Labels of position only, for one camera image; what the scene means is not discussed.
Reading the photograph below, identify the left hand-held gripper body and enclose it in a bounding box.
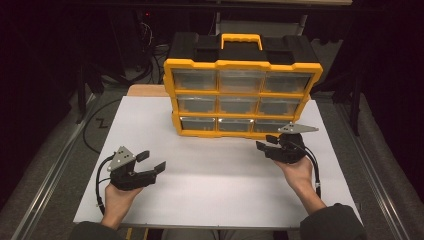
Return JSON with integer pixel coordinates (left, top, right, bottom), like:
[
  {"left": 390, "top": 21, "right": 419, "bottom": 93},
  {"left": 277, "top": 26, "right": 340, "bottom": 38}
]
[{"left": 107, "top": 145, "right": 158, "bottom": 192}]

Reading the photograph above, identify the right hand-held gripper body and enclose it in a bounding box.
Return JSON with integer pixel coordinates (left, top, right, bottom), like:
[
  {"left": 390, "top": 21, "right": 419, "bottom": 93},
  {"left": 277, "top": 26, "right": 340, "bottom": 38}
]
[{"left": 264, "top": 123, "right": 319, "bottom": 164}]

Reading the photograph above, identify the clear plastic drawer bin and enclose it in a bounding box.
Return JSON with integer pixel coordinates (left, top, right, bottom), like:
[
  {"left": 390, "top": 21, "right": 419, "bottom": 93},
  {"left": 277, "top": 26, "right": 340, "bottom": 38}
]
[{"left": 217, "top": 118, "right": 253, "bottom": 133}]

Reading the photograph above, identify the yellow black drawer organizer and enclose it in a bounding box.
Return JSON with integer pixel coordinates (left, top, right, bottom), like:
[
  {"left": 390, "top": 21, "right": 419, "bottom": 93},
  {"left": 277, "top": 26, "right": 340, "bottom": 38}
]
[{"left": 163, "top": 32, "right": 324, "bottom": 140}]

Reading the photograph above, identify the person's right hand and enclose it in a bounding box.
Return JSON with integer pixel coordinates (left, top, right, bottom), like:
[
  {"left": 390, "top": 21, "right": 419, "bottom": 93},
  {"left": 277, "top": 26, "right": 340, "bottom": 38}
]
[{"left": 273, "top": 155, "right": 314, "bottom": 193}]

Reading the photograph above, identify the person's left hand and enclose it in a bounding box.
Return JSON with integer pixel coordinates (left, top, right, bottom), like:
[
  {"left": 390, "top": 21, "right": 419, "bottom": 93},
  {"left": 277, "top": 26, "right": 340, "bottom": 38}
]
[{"left": 103, "top": 184, "right": 144, "bottom": 220}]

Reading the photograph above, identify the light wooden panel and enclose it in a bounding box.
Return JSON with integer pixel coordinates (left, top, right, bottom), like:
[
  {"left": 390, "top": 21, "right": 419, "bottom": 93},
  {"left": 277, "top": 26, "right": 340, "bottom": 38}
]
[{"left": 127, "top": 84, "right": 171, "bottom": 98}]

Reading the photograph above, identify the black stand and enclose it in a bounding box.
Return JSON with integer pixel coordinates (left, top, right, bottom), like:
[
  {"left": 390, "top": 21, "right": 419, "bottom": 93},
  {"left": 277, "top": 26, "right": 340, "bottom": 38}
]
[
  {"left": 333, "top": 75, "right": 363, "bottom": 136},
  {"left": 74, "top": 63, "right": 105, "bottom": 125}
]

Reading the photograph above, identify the grid of clear drawers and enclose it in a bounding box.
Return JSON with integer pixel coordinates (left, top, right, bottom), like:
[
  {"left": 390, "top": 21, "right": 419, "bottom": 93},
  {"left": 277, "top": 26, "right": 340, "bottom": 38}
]
[{"left": 171, "top": 68, "right": 314, "bottom": 134}]

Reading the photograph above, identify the left hand-held gripper cable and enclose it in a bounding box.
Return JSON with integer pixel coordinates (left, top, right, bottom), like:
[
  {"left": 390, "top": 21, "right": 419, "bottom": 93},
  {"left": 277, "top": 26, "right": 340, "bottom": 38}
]
[{"left": 95, "top": 153, "right": 116, "bottom": 216}]

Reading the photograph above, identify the hand-held gripper cable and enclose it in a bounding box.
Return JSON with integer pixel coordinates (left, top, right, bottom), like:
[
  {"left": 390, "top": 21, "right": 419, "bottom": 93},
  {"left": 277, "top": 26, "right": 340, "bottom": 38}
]
[
  {"left": 301, "top": 146, "right": 323, "bottom": 200},
  {"left": 95, "top": 153, "right": 116, "bottom": 216}
]

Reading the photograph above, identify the right hand-held gripper cable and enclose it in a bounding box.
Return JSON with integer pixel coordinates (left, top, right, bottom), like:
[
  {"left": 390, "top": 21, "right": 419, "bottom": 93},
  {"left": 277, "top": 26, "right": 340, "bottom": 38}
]
[{"left": 301, "top": 146, "right": 323, "bottom": 200}]

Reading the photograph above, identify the black floor cable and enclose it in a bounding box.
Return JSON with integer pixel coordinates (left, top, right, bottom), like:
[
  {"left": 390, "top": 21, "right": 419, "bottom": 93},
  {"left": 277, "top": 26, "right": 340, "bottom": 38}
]
[{"left": 82, "top": 98, "right": 123, "bottom": 154}]

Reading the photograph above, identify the metal floor rail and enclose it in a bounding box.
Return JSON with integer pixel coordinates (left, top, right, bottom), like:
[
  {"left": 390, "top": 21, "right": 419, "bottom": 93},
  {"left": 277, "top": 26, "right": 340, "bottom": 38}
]
[
  {"left": 12, "top": 93, "right": 98, "bottom": 240},
  {"left": 335, "top": 102, "right": 406, "bottom": 240}
]

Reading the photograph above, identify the tangle of background cables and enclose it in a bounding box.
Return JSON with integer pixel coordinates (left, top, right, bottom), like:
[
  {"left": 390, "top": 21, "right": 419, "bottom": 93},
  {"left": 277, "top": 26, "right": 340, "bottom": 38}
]
[{"left": 136, "top": 19, "right": 172, "bottom": 85}]

